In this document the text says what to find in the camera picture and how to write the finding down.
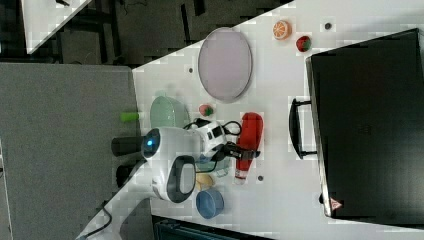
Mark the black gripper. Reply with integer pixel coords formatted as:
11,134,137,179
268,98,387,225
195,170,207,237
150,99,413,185
213,142,260,161

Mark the red plush ketchup bottle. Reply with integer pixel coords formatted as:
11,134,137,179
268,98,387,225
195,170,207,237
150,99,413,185
234,112,263,185

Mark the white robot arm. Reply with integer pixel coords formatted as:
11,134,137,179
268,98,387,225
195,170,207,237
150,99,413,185
75,127,260,240

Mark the lavender round plate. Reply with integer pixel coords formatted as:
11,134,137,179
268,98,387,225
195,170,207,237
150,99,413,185
198,27,253,103

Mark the yellow plush banana bunch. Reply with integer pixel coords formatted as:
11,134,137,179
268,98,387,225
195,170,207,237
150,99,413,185
195,173,214,191

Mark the pink plush strawberry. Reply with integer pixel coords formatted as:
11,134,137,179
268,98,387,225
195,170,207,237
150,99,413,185
199,104,214,117

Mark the blue cup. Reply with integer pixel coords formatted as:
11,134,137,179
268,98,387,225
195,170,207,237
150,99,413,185
196,189,224,219

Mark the green oval colander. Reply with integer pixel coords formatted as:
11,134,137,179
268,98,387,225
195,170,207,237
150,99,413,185
150,96,190,128

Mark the black bowl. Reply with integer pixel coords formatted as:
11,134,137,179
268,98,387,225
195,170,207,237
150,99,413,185
115,165,137,188

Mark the green plush fruit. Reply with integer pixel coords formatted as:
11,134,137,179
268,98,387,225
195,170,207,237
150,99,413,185
120,112,140,122

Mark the black pot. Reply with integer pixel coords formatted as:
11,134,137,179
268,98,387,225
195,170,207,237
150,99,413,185
111,136,143,157

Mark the silver black toaster oven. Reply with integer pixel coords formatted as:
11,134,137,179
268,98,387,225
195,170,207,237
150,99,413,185
305,28,424,229

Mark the red strawberry toy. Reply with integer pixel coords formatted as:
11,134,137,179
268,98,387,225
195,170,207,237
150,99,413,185
296,36,312,52

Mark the orange slice toy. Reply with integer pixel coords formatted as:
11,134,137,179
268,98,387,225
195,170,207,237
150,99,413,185
273,20,292,40

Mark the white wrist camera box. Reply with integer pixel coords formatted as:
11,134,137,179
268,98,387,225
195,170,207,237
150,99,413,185
196,120,227,158

